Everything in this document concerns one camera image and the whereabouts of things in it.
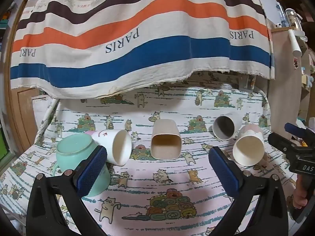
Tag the cat printed blanket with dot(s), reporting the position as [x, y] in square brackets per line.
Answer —
[157, 177]

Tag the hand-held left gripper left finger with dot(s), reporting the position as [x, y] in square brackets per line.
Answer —
[90, 170]

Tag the wooden cabinet door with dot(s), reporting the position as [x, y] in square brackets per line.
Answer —
[22, 118]

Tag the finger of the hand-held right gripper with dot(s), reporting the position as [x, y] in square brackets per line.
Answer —
[294, 129]
[280, 141]

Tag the white metal frame tube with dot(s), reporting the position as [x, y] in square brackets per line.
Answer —
[48, 118]

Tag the clear bottle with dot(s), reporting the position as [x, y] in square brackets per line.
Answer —
[294, 19]

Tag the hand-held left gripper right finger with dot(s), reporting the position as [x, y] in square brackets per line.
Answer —
[224, 173]

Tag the grey round cup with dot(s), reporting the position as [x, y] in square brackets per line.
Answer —
[224, 127]

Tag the beige square cup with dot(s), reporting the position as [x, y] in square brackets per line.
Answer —
[166, 142]

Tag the wooden shelf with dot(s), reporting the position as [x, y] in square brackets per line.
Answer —
[283, 78]

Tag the striped cloth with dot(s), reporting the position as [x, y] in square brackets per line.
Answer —
[137, 29]

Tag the white roller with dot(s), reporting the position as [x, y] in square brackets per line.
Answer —
[294, 43]

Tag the white cup with jagged pink print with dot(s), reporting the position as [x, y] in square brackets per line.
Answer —
[248, 150]

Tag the white cup with pink base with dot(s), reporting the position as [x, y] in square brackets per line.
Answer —
[121, 147]

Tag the person's right hand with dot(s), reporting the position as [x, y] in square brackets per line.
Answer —
[300, 199]

